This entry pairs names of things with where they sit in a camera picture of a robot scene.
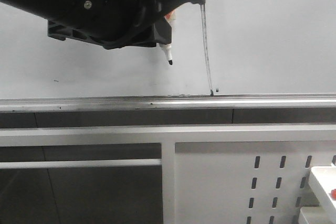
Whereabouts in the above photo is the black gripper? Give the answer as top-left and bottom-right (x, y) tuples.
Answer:
(1, 0), (158, 49)

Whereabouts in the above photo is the white whiteboard marker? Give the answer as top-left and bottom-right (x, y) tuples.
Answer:
(159, 44), (173, 66)

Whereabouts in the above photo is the small red object in tray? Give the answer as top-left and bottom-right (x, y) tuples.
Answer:
(330, 189), (336, 200)

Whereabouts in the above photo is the white metal frame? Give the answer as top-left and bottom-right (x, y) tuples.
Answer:
(1, 124), (335, 223)

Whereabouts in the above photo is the white plastic tray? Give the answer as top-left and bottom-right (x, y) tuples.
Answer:
(308, 166), (335, 223)

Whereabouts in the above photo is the red magnet taped to marker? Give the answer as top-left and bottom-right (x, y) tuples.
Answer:
(164, 10), (176, 24)

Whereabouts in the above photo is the white perforated pegboard panel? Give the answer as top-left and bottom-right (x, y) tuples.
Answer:
(175, 141), (335, 223)

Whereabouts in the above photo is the white whiteboard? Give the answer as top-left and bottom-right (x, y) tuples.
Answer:
(1, 0), (335, 106)

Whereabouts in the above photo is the white box lower right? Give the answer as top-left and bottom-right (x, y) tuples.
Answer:
(298, 207), (318, 224)

